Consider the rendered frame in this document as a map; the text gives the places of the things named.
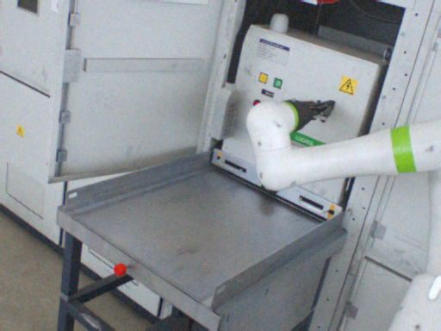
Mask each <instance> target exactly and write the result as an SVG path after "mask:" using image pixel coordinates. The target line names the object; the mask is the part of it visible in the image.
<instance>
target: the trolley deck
mask: <svg viewBox="0 0 441 331"><path fill-rule="evenodd" d="M64 209H65V204H64V205H61V206H58V209H57V217H56V224H57V225H58V226H60V227H61V228H62V229H64V230H65V231H66V232H68V233H69V234H71V235H72V236H73V237H76V238H77V239H78V240H79V241H82V242H83V243H84V244H85V245H86V246H87V247H89V248H91V249H93V251H94V252H97V253H98V254H100V255H102V256H103V257H104V258H105V259H107V260H108V261H109V262H111V263H112V264H114V265H117V264H118V263H122V264H124V265H127V264H129V265H130V267H128V268H127V270H126V273H127V274H128V275H129V276H130V277H132V278H134V279H135V280H137V281H139V283H141V284H143V285H144V286H145V287H147V288H148V289H149V290H152V291H153V292H154V293H155V294H157V295H159V296H160V297H162V298H163V299H164V300H165V301H167V302H168V303H170V304H172V305H173V306H174V307H175V308H178V309H179V310H180V311H182V312H184V314H185V315H188V317H190V318H192V319H193V320H195V322H198V323H199V324H202V325H203V327H205V328H206V329H208V330H209V331H225V330H226V329H227V328H230V326H232V325H233V324H234V323H236V322H238V321H239V320H240V319H241V318H244V316H246V315H248V314H250V313H251V311H253V310H254V309H256V308H258V307H259V306H260V305H262V304H264V303H265V302H266V301H269V299H271V298H272V297H273V296H275V295H276V294H278V293H279V292H280V291H281V290H284V289H285V288H286V287H288V286H289V285H290V284H293V283H294V282H295V281H296V280H298V279H299V278H301V277H303V276H304V275H305V274H306V273H308V272H310V271H311V270H312V269H314V268H315V267H316V266H317V265H319V264H321V262H324V261H325V260H326V259H328V258H329V257H331V256H332V255H334V254H335V253H336V252H338V251H339V250H340V249H342V248H343V246H344V244H345V238H346V235H347V234H348V232H345V231H341V230H339V231H338V232H336V233H335V234H333V235H331V236H330V237H329V238H326V239H325V240H323V241H322V242H320V243H319V244H318V245H315V247H312V249H309V250H307V252H305V253H303V254H302V255H301V256H298V257H297V258H296V259H293V260H292V261H290V263H287V265H285V266H283V267H281V268H280V269H279V270H276V271H275V272H273V273H271V274H270V275H269V276H268V277H267V278H264V279H262V281H259V282H258V283H257V284H255V285H253V286H252V287H251V288H248V289H247V290H245V291H243V292H242V293H240V294H239V295H237V296H236V297H235V298H233V299H231V300H230V301H229V302H226V303H225V304H222V305H221V306H220V307H219V308H217V309H215V310H214V311H212V310H210V309H209V308H206V307H205V306H204V305H203V304H201V303H200V302H201V301H202V300H204V299H205V298H208V297H209V296H211V295H213V294H214V288H215V286H216V285H217V284H219V283H221V282H222V281H225V280H227V278H230V277H231V276H233V275H234V274H237V273H238V272H240V271H243V270H244V269H245V268H246V267H248V266H250V265H251V264H255V262H257V261H259V260H261V259H262V258H263V257H266V256H267V255H269V254H270V253H273V252H275V251H276V250H277V249H279V248H280V247H283V246H285V245H287V243H289V242H291V241H292V240H294V239H297V238H298V237H300V236H301V235H304V234H305V233H306V232H307V231H310V230H312V228H315V227H317V226H319V225H320V224H322V223H323V221H321V220H319V219H318V218H316V217H313V216H311V215H310V214H307V213H305V212H304V211H302V210H299V209H297V208H296V207H293V206H291V205H289V204H287V203H285V202H283V201H281V200H278V199H277V198H275V197H272V196H270V195H269V194H267V193H264V192H262V191H261V190H260V189H256V188H255V187H253V186H252V185H249V184H247V183H245V182H242V181H241V180H239V179H237V178H234V177H232V176H231V175H227V174H226V173H224V172H221V171H220V170H218V169H217V170H215V171H212V172H206V173H204V174H202V175H198V176H195V177H193V178H187V179H185V180H184V181H181V182H176V183H175V184H171V185H166V186H165V187H162V188H160V189H156V190H152V191H149V192H145V193H143V194H140V195H138V196H137V197H130V198H129V199H127V200H122V201H120V202H118V203H112V204H110V205H108V206H106V207H101V208H99V209H93V210H92V211H89V212H86V213H82V214H80V215H76V216H73V217H71V216H69V215H67V214H66V213H65V212H63V210H64Z"/></svg>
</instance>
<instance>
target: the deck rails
mask: <svg viewBox="0 0 441 331"><path fill-rule="evenodd" d="M213 153H214V149H210V150H208V151H205V152H203V153H196V154H194V155H190V156H189V157H183V158H181V159H177V160H172V161H169V162H166V163H164V164H158V165H155V166H152V167H147V168H144V169H141V170H139V171H134V172H130V173H127V174H125V175H120V176H117V177H115V178H108V179H105V180H103V181H100V182H95V183H93V184H89V185H84V186H81V187H78V188H76V189H71V190H67V191H66V192H65V209H64V210H63V212H65V213H66V214H67V215H69V216H71V217H73V216H76V215H80V214H82V213H86V212H89V211H92V210H93V209H99V208H101V207H106V206H108V205H110V204H112V203H118V202H120V201H122V200H127V199H129V198H130V197H137V196H138V195H140V194H143V193H145V192H149V191H152V190H156V189H160V188H162V187H165V186H166V185H171V184H175V183H176V182H181V181H184V180H185V179H187V178H193V177H195V176H198V175H202V174H204V173H206V172H212V171H215V170H217V169H218V168H217V167H214V166H212V160H213ZM75 192H77V195H76V196H74V197H71V198H69V195H70V194H72V193H75ZM344 212H345V211H344V210H343V211H342V212H340V213H338V214H336V215H335V216H334V217H332V218H330V219H329V220H328V221H325V222H323V223H322V224H320V225H319V226H317V227H315V228H312V230H310V231H307V232H306V233H305V234H304V235H301V236H300V237H298V238H297V239H294V240H292V241H291V242H289V243H287V245H285V246H283V247H280V248H279V249H277V250H276V251H275V252H273V253H270V254H269V255H267V256H266V257H263V258H262V259H261V260H259V261H257V262H255V264H251V265H250V266H248V267H246V268H245V269H244V270H243V271H240V272H238V273H237V274H234V275H233V276H231V277H230V278H227V280H225V281H222V282H221V283H219V284H217V285H216V286H215V288H214V294H213V295H211V296H209V297H208V298H205V299H204V300H202V301H201V302H200V303H201V304H203V305H204V306H205V307H206V308H209V309H210V310H212V311H214V310H215V309H217V308H219V307H220V306H221V305H222V304H225V303H226V302H229V301H230V300H231V299H233V298H235V297H236V296H237V295H239V294H240V293H242V292H243V291H245V290H247V289H248V288H251V287H252V286H253V285H255V284H257V283H258V282H259V281H262V279H264V278H267V277H268V276H269V275H270V274H271V273H273V272H275V271H276V270H279V269H280V268H281V267H283V266H285V265H287V263H290V261H292V260H293V259H296V258H297V257H298V256H301V255H302V254H303V253H305V252H307V250H309V249H312V247H315V245H318V244H319V243H320V242H322V241H323V240H325V239H326V238H329V237H330V236H331V235H333V234H335V233H336V232H338V231H339V230H340V228H339V227H340V224H341V222H342V220H343V214H344ZM223 286H224V288H222V289H221V290H219V291H218V289H219V288H221V287H223Z"/></svg>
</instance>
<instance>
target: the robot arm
mask: <svg viewBox="0 0 441 331"><path fill-rule="evenodd" d="M320 102H321V100H317V103H314V101H313V100H312V101H301V100H299V101H298V100H295V98H294V97H293V99H288V100H284V101H281V102H278V103H272V102H262V103H258V104H256V105H255V106H253V107H252V109H250V111H249V112H248V115H247V117H246V127H247V130H248V134H249V136H250V139H251V142H252V149H253V152H254V155H255V160H256V171H257V175H258V179H259V182H260V183H261V184H262V185H263V186H264V187H265V188H266V189H270V190H274V191H280V190H285V189H290V188H293V187H296V186H298V185H304V184H311V183H314V182H322V181H327V180H330V179H335V178H353V177H361V176H373V175H399V174H402V173H410V172H424V171H428V177H427V180H428V189H429V201H430V229H429V242H428V252H427V259H426V265H425V273H421V274H419V275H416V276H415V278H413V279H412V282H411V284H410V285H409V286H408V289H407V292H406V293H405V296H404V298H403V299H402V301H401V305H400V307H399V308H398V311H397V312H396V314H395V316H394V319H393V321H392V322H391V324H390V327H389V329H388V331H441V118H438V119H435V120H428V121H424V122H415V123H412V124H409V125H406V126H400V127H398V128H393V129H392V128H388V129H384V130H382V131H379V132H375V133H372V134H368V135H363V136H360V137H357V138H355V139H349V140H346V141H341V142H333V143H330V144H325V145H321V146H312V147H304V148H301V149H294V148H292V146H291V141H290V137H289V134H291V133H293V132H298V131H299V130H301V129H302V128H304V127H305V125H308V123H309V122H310V121H315V120H316V119H317V118H318V119H319V121H322V122H326V118H328V117H329V115H330V114H331V112H332V110H333V107H334V105H335V103H336V101H333V100H328V101H325V102H322V103H320Z"/></svg>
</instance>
